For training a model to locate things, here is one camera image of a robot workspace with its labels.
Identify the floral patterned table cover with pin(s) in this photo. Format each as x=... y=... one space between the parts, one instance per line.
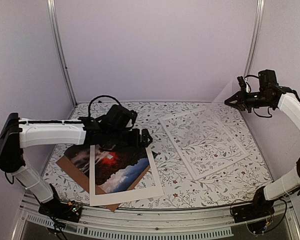
x=236 y=182

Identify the aluminium corner post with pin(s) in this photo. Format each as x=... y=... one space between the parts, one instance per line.
x=51 y=7
x=260 y=6

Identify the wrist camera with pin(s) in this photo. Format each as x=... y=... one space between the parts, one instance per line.
x=118 y=118
x=243 y=84

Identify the brown cardboard backing board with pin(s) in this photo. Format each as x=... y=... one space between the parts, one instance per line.
x=83 y=181

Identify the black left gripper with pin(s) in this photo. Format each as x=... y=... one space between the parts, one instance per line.
x=136 y=143

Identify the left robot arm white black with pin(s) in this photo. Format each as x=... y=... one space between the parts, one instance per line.
x=21 y=133

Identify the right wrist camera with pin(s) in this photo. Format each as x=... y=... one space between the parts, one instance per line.
x=243 y=84

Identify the aluminium front rail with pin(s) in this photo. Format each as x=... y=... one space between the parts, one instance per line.
x=212 y=223

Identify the white picture frame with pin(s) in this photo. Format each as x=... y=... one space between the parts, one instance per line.
x=217 y=152

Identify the clear acrylic sheet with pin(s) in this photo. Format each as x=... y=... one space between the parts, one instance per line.
x=207 y=118

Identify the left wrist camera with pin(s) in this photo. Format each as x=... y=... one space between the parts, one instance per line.
x=118 y=118

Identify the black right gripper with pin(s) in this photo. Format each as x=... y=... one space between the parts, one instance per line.
x=241 y=104

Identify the left aluminium corner post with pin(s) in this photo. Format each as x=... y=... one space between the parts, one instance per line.
x=51 y=7

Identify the dark red blue photo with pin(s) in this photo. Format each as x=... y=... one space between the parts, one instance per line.
x=107 y=162

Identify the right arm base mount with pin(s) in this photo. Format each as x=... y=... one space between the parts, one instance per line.
x=252 y=212

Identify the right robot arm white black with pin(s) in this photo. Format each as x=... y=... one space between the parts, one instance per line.
x=274 y=96

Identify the right aluminium corner post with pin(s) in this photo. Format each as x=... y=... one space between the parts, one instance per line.
x=260 y=6

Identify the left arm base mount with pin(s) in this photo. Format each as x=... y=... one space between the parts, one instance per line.
x=55 y=208

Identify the white mat board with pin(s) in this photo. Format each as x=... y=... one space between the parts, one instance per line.
x=111 y=192

